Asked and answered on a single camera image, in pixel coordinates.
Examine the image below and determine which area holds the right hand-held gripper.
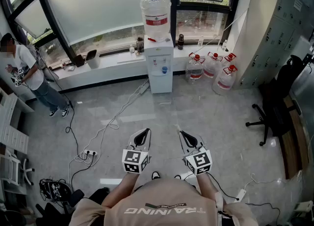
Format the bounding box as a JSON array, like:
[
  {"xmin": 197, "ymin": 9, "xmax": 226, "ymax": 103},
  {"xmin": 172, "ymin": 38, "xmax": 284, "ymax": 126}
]
[{"xmin": 179, "ymin": 130, "xmax": 213, "ymax": 176}]

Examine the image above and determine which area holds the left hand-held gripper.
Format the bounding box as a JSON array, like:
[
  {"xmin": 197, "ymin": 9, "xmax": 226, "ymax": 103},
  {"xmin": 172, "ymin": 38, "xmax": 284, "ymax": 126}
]
[{"xmin": 122, "ymin": 128, "xmax": 152, "ymax": 175}]

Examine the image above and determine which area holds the person's left forearm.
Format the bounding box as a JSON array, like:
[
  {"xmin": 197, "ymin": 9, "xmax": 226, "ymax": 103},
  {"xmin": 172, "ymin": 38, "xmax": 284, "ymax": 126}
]
[{"xmin": 102, "ymin": 172, "xmax": 140, "ymax": 208}]

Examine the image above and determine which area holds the person's right forearm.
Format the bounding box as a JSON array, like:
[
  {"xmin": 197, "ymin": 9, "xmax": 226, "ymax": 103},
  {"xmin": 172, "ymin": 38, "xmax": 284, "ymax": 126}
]
[{"xmin": 196, "ymin": 172, "xmax": 221, "ymax": 198}]

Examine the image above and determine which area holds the white water dispenser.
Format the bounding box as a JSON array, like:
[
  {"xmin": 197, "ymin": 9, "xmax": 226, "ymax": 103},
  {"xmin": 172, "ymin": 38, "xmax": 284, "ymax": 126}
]
[{"xmin": 143, "ymin": 33, "xmax": 174, "ymax": 94}]

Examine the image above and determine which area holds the person's beige shirt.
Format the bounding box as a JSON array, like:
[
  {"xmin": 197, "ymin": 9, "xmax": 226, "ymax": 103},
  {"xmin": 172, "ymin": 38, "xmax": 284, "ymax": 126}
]
[{"xmin": 68, "ymin": 177, "xmax": 260, "ymax": 226}]

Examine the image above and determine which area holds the clear water jug red cap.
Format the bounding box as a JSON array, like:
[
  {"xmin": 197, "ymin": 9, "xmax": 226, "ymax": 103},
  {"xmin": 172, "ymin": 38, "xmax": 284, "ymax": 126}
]
[
  {"xmin": 203, "ymin": 52, "xmax": 223, "ymax": 79},
  {"xmin": 220, "ymin": 52, "xmax": 237, "ymax": 73},
  {"xmin": 185, "ymin": 52, "xmax": 206, "ymax": 81},
  {"xmin": 212, "ymin": 64, "xmax": 238, "ymax": 95}
]

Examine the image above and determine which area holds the white windowsill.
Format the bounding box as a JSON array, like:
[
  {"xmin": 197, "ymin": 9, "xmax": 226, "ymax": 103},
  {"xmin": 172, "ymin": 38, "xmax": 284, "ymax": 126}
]
[{"xmin": 52, "ymin": 44, "xmax": 234, "ymax": 90}]

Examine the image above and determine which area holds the white bin with black lid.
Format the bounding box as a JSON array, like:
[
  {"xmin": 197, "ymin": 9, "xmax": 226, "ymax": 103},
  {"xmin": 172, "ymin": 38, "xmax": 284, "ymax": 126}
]
[{"xmin": 85, "ymin": 49, "xmax": 101, "ymax": 70}]

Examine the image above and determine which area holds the black office chair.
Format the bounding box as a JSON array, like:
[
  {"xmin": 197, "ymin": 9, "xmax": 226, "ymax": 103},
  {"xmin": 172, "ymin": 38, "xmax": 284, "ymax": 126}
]
[{"xmin": 245, "ymin": 55, "xmax": 305, "ymax": 147}]

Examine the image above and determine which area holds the black floor equipment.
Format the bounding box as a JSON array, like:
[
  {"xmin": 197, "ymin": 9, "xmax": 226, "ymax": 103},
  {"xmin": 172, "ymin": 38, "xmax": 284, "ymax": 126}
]
[{"xmin": 39, "ymin": 177, "xmax": 73, "ymax": 202}]

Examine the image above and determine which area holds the white drawer unit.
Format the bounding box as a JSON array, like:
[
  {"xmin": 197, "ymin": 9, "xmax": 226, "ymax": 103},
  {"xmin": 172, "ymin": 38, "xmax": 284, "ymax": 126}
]
[{"xmin": 0, "ymin": 87, "xmax": 35, "ymax": 154}]

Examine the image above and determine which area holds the white box device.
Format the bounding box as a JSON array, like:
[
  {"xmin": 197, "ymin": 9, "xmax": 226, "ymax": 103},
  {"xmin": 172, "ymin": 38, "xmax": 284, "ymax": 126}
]
[{"xmin": 293, "ymin": 200, "xmax": 314, "ymax": 215}]

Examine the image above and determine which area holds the white chair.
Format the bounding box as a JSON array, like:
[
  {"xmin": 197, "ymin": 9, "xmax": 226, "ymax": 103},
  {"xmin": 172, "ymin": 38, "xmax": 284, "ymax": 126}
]
[{"xmin": 0, "ymin": 150, "xmax": 35, "ymax": 186}]

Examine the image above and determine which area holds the large clear water bottle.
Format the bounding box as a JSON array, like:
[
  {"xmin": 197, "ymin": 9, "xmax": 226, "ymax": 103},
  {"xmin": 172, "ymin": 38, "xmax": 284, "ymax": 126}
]
[{"xmin": 139, "ymin": 0, "xmax": 172, "ymax": 43}]

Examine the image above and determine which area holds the black framed window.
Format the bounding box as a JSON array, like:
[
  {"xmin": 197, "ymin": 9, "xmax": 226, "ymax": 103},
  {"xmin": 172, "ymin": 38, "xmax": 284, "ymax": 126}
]
[{"xmin": 0, "ymin": 0, "xmax": 243, "ymax": 71}]

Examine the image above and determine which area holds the grey metal locker cabinet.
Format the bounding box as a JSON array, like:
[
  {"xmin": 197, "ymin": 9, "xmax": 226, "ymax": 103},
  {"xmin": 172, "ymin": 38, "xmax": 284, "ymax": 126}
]
[{"xmin": 234, "ymin": 0, "xmax": 312, "ymax": 90}]

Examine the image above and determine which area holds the white floor cable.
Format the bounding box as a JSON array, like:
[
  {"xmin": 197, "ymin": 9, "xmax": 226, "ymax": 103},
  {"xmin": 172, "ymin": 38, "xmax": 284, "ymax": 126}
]
[{"xmin": 68, "ymin": 79, "xmax": 150, "ymax": 184}]

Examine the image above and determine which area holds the white shoulder strap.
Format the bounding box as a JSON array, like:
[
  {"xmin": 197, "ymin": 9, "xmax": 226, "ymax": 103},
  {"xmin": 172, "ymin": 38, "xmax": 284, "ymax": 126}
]
[{"xmin": 214, "ymin": 192, "xmax": 233, "ymax": 226}]

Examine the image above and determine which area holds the black floor cable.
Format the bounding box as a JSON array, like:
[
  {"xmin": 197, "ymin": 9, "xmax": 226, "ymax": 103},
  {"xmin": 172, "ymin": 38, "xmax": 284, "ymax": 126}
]
[{"xmin": 36, "ymin": 48, "xmax": 99, "ymax": 186}]

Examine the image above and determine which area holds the white hanging cable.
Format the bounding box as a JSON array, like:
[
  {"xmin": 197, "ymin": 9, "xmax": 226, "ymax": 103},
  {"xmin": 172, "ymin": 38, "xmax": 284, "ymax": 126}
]
[{"xmin": 197, "ymin": 8, "xmax": 249, "ymax": 53}]

